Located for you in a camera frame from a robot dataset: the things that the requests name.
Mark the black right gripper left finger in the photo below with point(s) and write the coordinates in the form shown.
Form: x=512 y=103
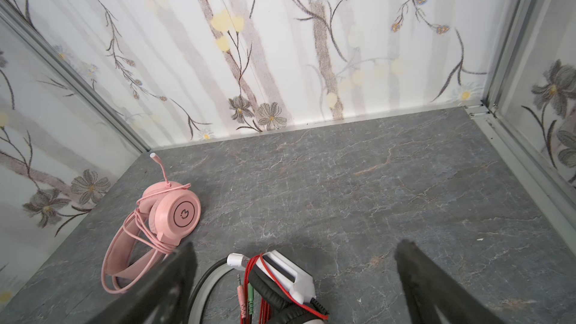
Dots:
x=161 y=296

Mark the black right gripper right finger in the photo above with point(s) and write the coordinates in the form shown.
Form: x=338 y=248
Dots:
x=431 y=293

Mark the pink headphones with cable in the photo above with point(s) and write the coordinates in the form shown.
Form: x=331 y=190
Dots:
x=166 y=213

